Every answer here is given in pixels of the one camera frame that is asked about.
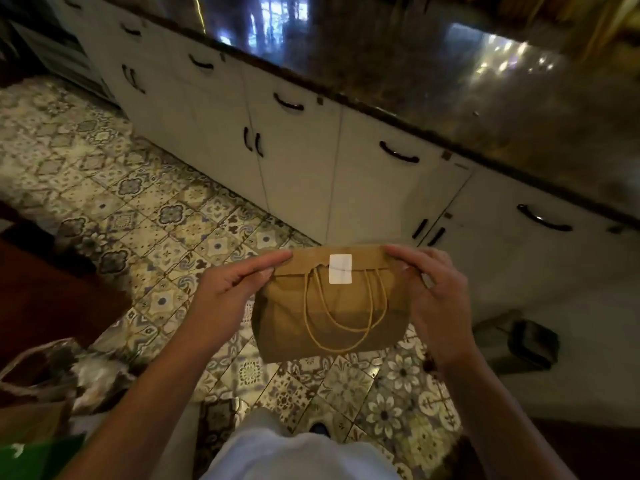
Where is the person's right hand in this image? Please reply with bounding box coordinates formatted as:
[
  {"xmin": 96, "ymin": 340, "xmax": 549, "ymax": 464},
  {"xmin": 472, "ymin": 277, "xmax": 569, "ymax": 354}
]
[{"xmin": 382, "ymin": 244, "xmax": 481, "ymax": 368}]

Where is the person's left hand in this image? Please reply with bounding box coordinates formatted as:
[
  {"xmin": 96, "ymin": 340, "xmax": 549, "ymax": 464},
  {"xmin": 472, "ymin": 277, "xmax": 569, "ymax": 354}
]
[{"xmin": 182, "ymin": 250, "xmax": 294, "ymax": 355}]

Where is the grey kitchen appliance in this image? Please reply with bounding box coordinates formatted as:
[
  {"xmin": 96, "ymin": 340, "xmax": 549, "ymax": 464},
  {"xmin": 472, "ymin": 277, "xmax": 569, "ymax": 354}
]
[{"xmin": 9, "ymin": 19, "xmax": 117, "ymax": 103}]

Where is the person's left forearm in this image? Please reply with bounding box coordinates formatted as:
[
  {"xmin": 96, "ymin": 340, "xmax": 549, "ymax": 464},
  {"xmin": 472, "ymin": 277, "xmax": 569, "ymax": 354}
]
[{"xmin": 59, "ymin": 321, "xmax": 222, "ymax": 480}]

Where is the person's white clothing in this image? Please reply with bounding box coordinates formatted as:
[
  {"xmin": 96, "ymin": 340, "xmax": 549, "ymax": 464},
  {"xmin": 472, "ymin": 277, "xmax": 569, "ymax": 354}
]
[{"xmin": 199, "ymin": 409, "xmax": 402, "ymax": 480}]

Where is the white kitchen cabinet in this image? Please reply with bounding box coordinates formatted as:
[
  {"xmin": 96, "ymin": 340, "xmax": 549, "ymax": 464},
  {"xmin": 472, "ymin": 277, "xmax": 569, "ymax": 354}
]
[{"xmin": 46, "ymin": 0, "xmax": 640, "ymax": 325}]

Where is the dark wooden furniture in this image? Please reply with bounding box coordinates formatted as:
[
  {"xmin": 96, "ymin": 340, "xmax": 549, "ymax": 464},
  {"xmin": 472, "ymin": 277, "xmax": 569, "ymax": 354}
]
[{"xmin": 0, "ymin": 204, "xmax": 132, "ymax": 368}]

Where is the crumpled white plastic bag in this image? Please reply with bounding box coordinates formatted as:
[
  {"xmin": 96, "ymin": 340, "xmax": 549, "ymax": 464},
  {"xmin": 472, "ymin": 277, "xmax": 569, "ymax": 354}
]
[{"xmin": 69, "ymin": 345, "xmax": 137, "ymax": 413}]

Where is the green bag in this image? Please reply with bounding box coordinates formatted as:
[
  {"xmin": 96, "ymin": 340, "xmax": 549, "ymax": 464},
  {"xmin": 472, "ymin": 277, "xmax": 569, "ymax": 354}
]
[{"xmin": 0, "ymin": 434, "xmax": 87, "ymax": 480}]

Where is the row of black cabinet handles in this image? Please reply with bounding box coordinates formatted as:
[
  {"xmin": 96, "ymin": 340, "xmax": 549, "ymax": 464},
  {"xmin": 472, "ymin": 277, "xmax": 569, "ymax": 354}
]
[{"xmin": 61, "ymin": 0, "xmax": 574, "ymax": 248}]

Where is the white sticker label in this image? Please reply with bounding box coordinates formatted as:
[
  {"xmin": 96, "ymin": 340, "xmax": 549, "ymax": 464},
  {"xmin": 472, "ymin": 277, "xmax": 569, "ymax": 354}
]
[{"xmin": 328, "ymin": 254, "xmax": 353, "ymax": 285}]

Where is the person's right forearm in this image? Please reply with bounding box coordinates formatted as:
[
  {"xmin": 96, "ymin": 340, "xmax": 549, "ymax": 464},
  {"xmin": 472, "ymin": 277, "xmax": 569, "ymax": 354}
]
[{"xmin": 444, "ymin": 347, "xmax": 577, "ymax": 480}]

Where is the brown paper bag with handles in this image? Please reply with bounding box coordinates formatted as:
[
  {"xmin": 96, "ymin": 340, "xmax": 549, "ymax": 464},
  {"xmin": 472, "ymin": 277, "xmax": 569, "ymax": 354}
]
[{"xmin": 251, "ymin": 244, "xmax": 412, "ymax": 365}]

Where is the grey bin with black lid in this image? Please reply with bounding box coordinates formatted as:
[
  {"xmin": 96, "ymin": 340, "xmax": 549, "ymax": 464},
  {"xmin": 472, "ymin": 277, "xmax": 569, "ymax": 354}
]
[{"xmin": 474, "ymin": 310, "xmax": 561, "ymax": 376}]

